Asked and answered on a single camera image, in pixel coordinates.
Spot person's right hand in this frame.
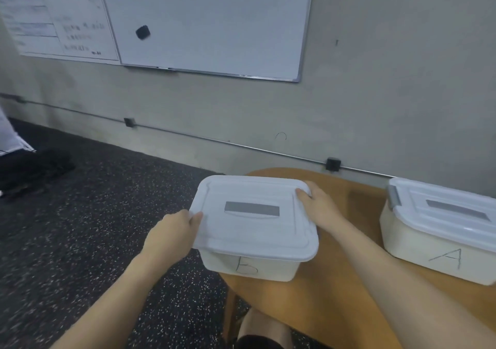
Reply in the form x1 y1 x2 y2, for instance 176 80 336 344
296 180 350 237

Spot person's left hand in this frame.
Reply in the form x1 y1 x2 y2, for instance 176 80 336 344
142 209 204 268

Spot white plastic bin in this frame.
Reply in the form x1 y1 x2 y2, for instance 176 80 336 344
380 204 496 286
198 248 303 282

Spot white tray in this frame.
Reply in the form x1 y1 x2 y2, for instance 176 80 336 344
190 175 320 263
386 176 496 254

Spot person's right forearm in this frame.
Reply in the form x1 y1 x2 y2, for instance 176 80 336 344
332 219 496 349

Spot person's left forearm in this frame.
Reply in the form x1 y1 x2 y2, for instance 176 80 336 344
50 250 167 349

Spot person's black shorts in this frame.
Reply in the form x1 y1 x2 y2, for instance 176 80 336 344
232 335 285 349

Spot wooden table leg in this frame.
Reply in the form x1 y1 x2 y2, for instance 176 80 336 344
222 286 240 343

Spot white sheet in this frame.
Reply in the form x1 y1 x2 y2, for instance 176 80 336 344
0 106 37 158

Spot small whiteboard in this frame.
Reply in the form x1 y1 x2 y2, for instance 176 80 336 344
0 0 122 66

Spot grey wall pipe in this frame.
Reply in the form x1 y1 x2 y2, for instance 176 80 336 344
0 91 396 180

